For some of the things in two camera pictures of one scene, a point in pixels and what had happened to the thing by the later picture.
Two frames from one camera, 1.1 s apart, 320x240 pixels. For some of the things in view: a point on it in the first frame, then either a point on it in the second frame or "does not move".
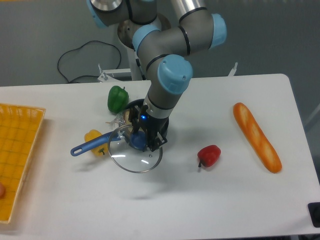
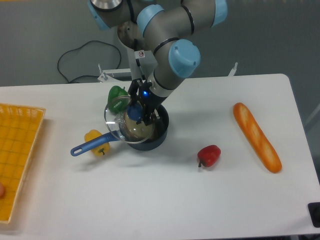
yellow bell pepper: (100, 151) does not move
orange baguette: (266, 150) does not move
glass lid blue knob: (128, 158) -> (121, 117)
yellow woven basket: (19, 125) does not move
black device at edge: (314, 211) does not move
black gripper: (156, 129) -> (150, 102)
